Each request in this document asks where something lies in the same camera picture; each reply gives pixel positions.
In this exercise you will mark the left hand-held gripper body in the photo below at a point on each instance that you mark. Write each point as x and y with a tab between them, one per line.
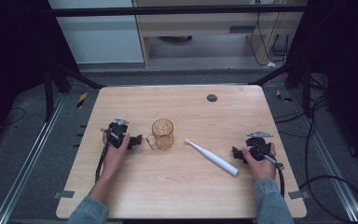
118	129

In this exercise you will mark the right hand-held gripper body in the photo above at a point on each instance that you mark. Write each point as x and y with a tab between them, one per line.
258	146

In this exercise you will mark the white electric toothbrush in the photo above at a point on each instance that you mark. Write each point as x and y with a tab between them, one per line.
214	158

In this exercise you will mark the amber glass mug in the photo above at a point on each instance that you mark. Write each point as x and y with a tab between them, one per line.
163	140

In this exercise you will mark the person's right hand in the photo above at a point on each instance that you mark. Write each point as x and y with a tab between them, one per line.
263	169

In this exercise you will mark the person's left hand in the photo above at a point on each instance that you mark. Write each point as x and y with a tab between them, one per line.
113	158

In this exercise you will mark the yellow black striped tape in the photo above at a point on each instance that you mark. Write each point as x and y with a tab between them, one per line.
282	97
81	100

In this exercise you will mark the grey round table grommet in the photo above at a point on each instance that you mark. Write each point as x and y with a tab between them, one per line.
212	98

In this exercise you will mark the black metal stand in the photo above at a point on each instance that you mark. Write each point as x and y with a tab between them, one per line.
306	90
48	93

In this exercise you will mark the white power plug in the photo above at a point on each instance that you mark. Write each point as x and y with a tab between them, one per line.
271	64

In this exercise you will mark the white cabinet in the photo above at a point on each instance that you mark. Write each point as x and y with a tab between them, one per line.
99	40

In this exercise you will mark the dark curtain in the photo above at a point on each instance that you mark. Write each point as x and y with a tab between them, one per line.
348	77
9	62

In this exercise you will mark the light wooden desk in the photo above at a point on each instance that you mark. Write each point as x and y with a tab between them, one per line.
199	25

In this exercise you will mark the grey metal table bracket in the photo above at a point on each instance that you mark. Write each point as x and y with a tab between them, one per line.
298	194
64	194

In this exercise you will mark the aluminium floor rail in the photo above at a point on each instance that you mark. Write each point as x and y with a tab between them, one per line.
28	165
332	168

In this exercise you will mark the black horizontal frame bar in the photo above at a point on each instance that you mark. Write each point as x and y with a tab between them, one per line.
167	10

